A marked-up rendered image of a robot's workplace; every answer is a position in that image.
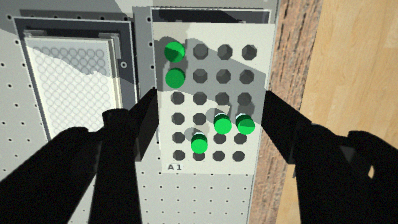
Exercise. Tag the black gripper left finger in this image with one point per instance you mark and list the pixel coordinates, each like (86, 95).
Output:
(42, 190)

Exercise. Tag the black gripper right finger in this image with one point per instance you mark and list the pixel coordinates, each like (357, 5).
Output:
(332, 171)

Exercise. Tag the grey flat base plate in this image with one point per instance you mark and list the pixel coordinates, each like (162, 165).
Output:
(165, 198)

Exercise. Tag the white sealed multiwell plate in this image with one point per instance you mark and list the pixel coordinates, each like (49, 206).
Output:
(77, 79)

